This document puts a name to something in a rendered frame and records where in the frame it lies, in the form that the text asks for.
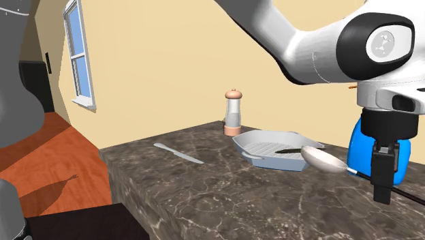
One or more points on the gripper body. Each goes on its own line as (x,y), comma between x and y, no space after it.
(388,126)

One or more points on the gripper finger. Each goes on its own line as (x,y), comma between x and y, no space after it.
(383,172)

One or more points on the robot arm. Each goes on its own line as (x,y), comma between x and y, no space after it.
(308,50)

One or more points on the blue rounded appliance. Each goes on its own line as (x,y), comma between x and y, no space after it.
(360,153)

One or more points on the black pointed utensil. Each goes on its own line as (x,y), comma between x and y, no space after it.
(288,151)

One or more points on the pale grey grill pan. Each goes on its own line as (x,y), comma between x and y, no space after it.
(265,159)

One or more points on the clear grinder with pink ends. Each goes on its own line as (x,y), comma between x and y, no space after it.
(233,113)

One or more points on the grey table knife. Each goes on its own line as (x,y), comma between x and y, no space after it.
(179,154)

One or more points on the window with white frame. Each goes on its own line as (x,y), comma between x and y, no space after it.
(79,53)

